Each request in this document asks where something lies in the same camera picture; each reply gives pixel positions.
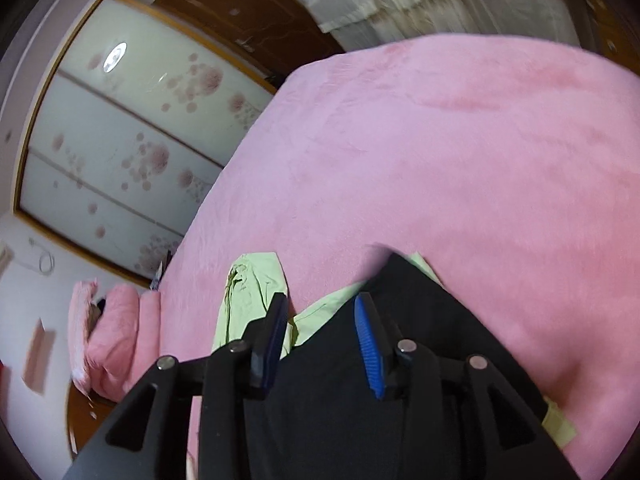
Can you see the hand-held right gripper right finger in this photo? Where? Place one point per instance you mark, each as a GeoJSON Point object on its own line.
{"type": "Point", "coordinates": [367, 350]}

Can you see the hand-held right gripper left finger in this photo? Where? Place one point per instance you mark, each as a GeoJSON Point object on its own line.
{"type": "Point", "coordinates": [270, 345]}

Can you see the green and black hooded jacket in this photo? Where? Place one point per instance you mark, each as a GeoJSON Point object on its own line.
{"type": "Point", "coordinates": [325, 410]}

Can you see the folded pink quilt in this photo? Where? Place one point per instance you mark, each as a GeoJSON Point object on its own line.
{"type": "Point", "coordinates": [120, 335]}

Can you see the pink pillow with lace trim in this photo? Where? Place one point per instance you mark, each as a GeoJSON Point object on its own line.
{"type": "Point", "coordinates": [77, 330]}

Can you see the brown wooden headboard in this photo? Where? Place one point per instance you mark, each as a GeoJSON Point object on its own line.
{"type": "Point", "coordinates": [85, 420]}

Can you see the pink bed blanket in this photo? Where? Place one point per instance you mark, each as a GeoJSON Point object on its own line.
{"type": "Point", "coordinates": [450, 160]}

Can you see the floral sliding door wardrobe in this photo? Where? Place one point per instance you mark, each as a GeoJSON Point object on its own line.
{"type": "Point", "coordinates": [125, 135]}

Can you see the brown wooden door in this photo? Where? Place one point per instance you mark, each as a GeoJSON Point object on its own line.
{"type": "Point", "coordinates": [250, 10]}

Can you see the wooden drawer cabinet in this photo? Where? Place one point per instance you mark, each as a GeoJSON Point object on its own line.
{"type": "Point", "coordinates": [610, 35]}

